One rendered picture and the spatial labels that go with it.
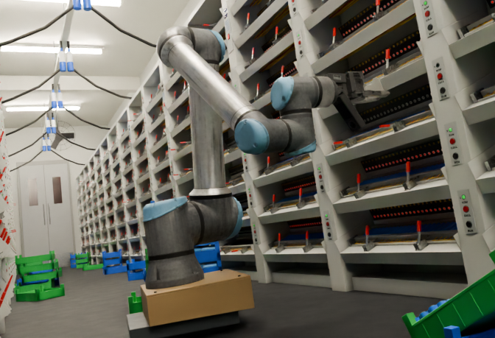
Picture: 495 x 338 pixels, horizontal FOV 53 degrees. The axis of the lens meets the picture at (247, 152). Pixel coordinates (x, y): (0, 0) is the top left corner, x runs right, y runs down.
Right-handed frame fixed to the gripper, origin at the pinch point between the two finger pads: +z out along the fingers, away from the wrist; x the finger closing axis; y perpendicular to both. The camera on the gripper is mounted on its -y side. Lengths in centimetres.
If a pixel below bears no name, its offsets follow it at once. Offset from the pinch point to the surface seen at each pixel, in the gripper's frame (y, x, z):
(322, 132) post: 1, 52, 12
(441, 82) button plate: 0.3, -13.7, 10.8
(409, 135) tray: -11.7, 3.7, 11.7
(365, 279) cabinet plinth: -59, 43, 14
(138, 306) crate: -59, 98, -61
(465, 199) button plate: -34.1, -13.7, 10.2
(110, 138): 107, 542, 20
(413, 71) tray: 7.5, -2.8, 12.1
